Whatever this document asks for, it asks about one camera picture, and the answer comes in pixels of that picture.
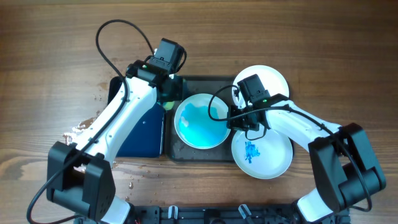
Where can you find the green yellow sponge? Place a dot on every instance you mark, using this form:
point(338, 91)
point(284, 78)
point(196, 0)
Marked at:
point(168, 105)

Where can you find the blue rectangular water tray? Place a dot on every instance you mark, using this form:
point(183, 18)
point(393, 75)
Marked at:
point(137, 129)

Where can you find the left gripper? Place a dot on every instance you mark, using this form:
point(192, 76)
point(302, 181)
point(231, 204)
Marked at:
point(178, 91)

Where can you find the dark brown serving tray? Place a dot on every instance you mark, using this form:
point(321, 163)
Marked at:
point(174, 148)

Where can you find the white plate blue stain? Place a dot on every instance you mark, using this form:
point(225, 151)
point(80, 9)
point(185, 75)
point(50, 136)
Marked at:
point(198, 121)

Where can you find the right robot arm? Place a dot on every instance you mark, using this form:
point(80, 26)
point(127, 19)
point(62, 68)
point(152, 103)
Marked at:
point(344, 165)

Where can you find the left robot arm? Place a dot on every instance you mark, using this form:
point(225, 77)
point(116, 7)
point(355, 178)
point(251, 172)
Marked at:
point(79, 174)

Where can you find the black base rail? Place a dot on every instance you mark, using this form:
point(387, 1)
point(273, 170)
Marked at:
point(268, 214)

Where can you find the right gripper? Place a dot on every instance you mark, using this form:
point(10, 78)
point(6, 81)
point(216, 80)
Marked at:
point(234, 123)

